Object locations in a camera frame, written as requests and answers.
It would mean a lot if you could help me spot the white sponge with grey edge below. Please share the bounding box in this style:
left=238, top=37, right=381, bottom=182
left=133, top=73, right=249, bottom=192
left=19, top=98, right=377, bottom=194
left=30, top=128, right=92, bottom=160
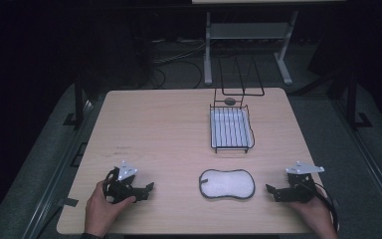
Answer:
left=198, top=168, right=257, bottom=200

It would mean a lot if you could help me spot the person's right hand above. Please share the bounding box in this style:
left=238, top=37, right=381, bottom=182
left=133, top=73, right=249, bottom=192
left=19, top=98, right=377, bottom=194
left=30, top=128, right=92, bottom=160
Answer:
left=287, top=184, right=339, bottom=239

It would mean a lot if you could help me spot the white metal stand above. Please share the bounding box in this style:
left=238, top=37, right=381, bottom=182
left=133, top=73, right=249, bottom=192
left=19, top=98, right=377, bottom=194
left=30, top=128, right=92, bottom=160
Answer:
left=203, top=9, right=294, bottom=87

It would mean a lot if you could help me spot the black upright post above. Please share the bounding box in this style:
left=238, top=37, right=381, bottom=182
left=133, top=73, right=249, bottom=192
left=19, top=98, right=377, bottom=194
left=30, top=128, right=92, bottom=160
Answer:
left=63, top=73, right=86, bottom=127
left=346, top=73, right=373, bottom=131

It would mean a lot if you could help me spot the person's left hand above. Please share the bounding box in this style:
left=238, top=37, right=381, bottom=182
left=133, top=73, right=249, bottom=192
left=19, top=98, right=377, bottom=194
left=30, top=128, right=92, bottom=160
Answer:
left=84, top=180, right=137, bottom=238

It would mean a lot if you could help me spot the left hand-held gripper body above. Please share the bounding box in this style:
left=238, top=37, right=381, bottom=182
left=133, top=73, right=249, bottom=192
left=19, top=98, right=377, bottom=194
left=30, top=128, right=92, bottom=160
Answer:
left=102, top=160, right=139, bottom=204

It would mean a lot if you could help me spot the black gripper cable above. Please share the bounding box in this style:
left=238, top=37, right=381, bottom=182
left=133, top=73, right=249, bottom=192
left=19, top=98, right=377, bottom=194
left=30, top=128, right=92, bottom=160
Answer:
left=311, top=180, right=341, bottom=233

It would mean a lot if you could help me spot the aluminium floor rail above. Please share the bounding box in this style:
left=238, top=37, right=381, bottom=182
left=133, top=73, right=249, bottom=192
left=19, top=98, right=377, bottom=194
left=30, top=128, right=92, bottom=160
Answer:
left=21, top=99, right=96, bottom=239
left=332, top=98, right=382, bottom=230

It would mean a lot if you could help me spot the black wire rack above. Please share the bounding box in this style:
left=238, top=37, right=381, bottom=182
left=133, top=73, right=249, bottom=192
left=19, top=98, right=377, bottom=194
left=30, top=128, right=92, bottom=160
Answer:
left=209, top=54, right=266, bottom=154

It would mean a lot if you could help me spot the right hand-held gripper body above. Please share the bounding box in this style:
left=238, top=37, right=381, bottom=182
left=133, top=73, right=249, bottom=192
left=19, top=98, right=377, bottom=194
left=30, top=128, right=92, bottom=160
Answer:
left=285, top=160, right=325, bottom=204

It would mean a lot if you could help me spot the bundle of floor cables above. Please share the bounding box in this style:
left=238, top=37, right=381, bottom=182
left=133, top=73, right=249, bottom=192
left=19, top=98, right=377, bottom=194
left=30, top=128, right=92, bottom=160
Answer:
left=149, top=37, right=207, bottom=90

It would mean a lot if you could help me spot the white ribbed tray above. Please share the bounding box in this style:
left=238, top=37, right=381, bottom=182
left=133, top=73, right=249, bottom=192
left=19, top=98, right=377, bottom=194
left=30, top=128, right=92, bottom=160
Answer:
left=210, top=108, right=254, bottom=149

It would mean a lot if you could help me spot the black tape strip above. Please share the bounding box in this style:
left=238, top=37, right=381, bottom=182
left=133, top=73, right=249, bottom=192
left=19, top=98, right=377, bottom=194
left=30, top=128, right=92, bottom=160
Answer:
left=59, top=197, right=80, bottom=207

